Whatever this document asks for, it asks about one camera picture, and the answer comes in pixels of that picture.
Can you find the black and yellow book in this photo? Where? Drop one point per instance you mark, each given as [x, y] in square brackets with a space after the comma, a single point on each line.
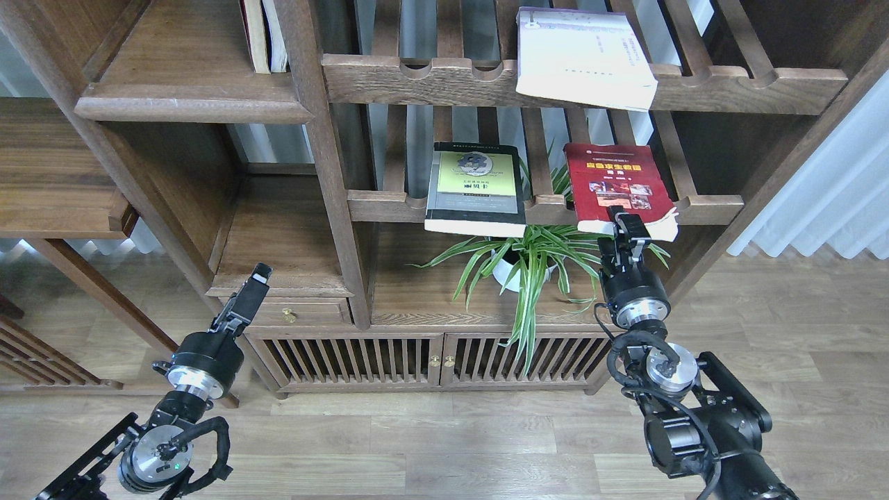
[476, 190]

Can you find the red cover book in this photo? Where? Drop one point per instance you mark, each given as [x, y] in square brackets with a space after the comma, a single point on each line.
[619, 175]

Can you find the slatted wooden bench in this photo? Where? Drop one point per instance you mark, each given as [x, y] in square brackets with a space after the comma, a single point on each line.
[39, 364]

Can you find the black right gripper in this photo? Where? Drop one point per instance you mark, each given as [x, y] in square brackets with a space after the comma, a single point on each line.
[633, 292]

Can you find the white cover book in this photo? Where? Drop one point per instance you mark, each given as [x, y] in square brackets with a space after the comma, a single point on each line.
[582, 57]

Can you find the white upright book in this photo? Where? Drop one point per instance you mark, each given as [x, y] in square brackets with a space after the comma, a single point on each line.
[278, 56]

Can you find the dark wooden bookshelf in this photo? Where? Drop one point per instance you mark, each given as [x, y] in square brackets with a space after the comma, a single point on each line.
[299, 170]

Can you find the green spider plant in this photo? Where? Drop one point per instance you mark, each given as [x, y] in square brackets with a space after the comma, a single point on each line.
[548, 247]

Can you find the white window curtain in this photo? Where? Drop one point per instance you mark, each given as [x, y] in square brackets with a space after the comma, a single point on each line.
[839, 197]

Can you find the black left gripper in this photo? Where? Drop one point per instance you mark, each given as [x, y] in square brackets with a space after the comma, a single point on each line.
[206, 363]

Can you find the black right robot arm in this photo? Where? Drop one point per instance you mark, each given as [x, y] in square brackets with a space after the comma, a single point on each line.
[699, 418]

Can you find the white plant pot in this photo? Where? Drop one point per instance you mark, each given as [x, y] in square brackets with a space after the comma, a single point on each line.
[507, 268]

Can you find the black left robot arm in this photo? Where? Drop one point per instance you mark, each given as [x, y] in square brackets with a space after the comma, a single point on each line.
[155, 457]

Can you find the beige upright book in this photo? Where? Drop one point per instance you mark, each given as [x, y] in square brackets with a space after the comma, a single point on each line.
[254, 21]

